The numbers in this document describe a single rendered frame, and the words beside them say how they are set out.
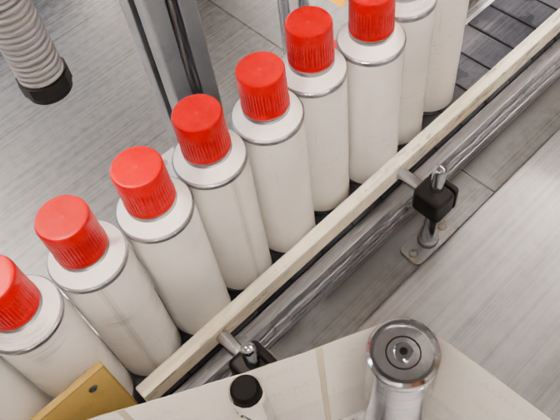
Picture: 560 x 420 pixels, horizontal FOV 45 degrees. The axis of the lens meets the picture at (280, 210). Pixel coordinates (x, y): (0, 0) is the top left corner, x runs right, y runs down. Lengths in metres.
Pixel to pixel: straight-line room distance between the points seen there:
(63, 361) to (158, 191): 0.13
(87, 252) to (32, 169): 0.38
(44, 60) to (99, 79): 0.39
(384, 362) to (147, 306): 0.19
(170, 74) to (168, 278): 0.19
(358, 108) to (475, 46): 0.24
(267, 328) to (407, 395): 0.24
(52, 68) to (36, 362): 0.18
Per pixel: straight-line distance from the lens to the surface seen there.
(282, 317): 0.58
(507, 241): 0.61
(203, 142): 0.43
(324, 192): 0.59
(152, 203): 0.42
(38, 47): 0.45
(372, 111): 0.55
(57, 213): 0.41
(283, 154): 0.48
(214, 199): 0.46
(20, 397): 0.47
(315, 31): 0.47
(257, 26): 0.86
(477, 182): 0.70
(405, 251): 0.65
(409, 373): 0.36
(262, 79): 0.44
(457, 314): 0.57
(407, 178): 0.60
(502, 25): 0.78
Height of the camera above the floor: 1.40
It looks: 57 degrees down
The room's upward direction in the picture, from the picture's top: 10 degrees counter-clockwise
